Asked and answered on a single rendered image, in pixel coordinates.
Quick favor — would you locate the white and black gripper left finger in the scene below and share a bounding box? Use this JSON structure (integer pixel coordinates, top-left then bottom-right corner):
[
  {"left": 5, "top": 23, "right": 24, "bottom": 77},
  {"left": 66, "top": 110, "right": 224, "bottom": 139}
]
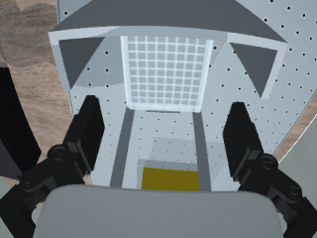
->
[{"left": 0, "top": 95, "right": 105, "bottom": 238}]

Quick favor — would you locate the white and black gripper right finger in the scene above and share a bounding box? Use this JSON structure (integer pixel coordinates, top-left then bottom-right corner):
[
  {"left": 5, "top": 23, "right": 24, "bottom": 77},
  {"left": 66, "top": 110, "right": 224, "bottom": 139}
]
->
[{"left": 223, "top": 101, "right": 317, "bottom": 238}]

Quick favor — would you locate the yellow open-top bin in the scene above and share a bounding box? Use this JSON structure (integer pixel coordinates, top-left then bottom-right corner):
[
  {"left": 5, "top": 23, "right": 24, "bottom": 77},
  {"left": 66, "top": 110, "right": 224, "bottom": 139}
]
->
[{"left": 142, "top": 168, "right": 199, "bottom": 191}]

